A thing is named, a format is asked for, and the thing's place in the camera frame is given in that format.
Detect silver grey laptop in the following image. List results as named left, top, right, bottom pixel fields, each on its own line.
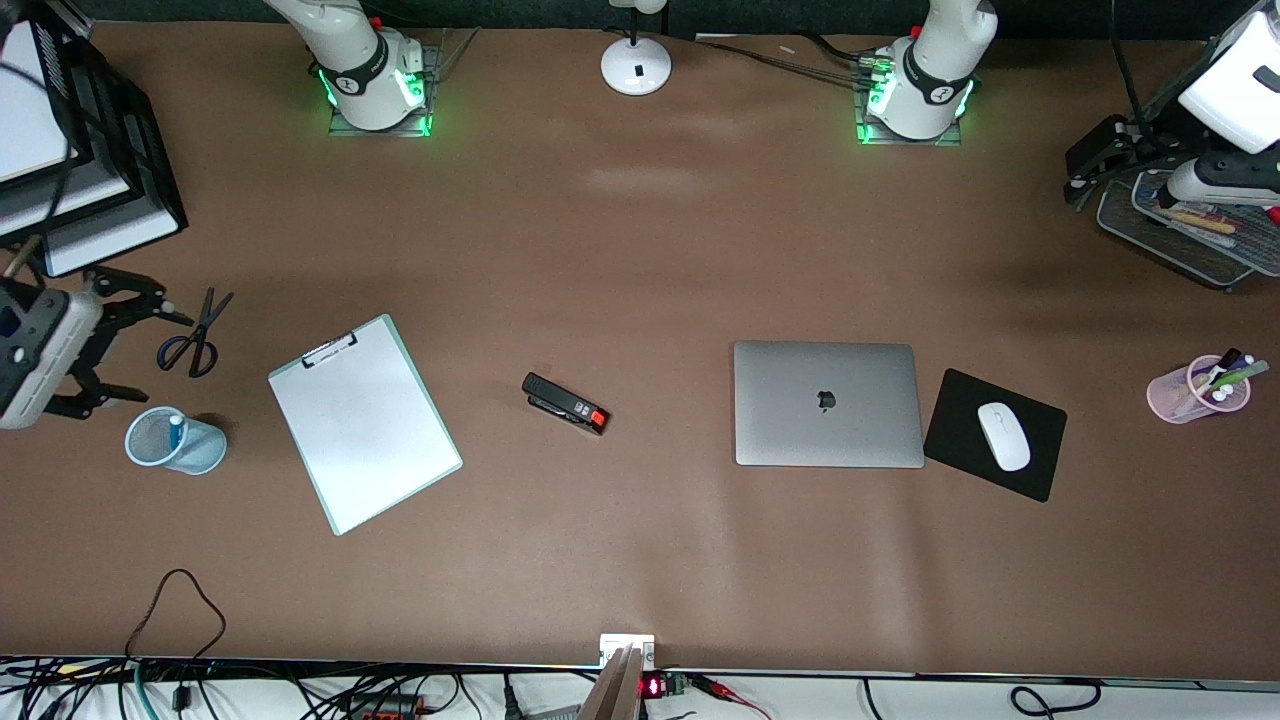
left=733, top=341, right=926, bottom=469

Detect green marker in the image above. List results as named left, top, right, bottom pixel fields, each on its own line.
left=1213, top=360, right=1271, bottom=394

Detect white paper sheet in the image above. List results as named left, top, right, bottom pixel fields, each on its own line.
left=45, top=203, right=182, bottom=277
left=0, top=45, right=81, bottom=183

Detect black scissors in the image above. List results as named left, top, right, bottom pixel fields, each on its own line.
left=156, top=288, right=235, bottom=379

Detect light blue mesh cup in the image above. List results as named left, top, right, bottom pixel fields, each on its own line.
left=124, top=406, right=228, bottom=476

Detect black mesh desk tray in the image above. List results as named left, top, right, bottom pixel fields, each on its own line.
left=1097, top=175, right=1280, bottom=291

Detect grey pink pen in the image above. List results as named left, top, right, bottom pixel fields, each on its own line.
left=1165, top=222, right=1237, bottom=252

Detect black stacked letter tray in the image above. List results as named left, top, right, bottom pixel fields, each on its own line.
left=0, top=18, right=189, bottom=279

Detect pink translucent pen cup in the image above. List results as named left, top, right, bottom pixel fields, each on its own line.
left=1146, top=355, right=1253, bottom=425

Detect white computer mouse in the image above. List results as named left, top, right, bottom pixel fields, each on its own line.
left=976, top=402, right=1032, bottom=472

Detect black mouse pad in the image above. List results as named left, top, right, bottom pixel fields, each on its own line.
left=922, top=368, right=1068, bottom=503

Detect pale green clipboard with paper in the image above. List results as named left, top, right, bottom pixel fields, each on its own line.
left=267, top=313, right=464, bottom=537

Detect black stapler with red tip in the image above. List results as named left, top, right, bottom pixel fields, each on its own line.
left=521, top=372, right=610, bottom=436

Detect white lamp base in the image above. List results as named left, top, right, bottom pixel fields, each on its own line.
left=600, top=0, right=673, bottom=98

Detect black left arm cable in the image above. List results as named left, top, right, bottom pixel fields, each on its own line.
left=1108, top=0, right=1153, bottom=138

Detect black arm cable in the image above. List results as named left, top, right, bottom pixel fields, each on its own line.
left=1108, top=0, right=1153, bottom=138
left=0, top=58, right=79, bottom=206

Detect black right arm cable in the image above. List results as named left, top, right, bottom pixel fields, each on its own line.
left=0, top=58, right=79, bottom=206

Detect black looped cable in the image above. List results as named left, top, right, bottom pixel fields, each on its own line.
left=124, top=568, right=228, bottom=713

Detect black cable bundle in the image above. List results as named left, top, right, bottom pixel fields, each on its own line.
left=697, top=32, right=883, bottom=89

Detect black coiled cable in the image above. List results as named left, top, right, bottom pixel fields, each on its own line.
left=1008, top=680, right=1103, bottom=720

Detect white mount bracket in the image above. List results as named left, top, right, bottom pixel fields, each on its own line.
left=599, top=634, right=657, bottom=670

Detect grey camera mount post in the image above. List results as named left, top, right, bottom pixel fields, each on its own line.
left=578, top=645, right=647, bottom=720

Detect red wire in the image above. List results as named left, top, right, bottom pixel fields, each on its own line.
left=688, top=674, right=773, bottom=720

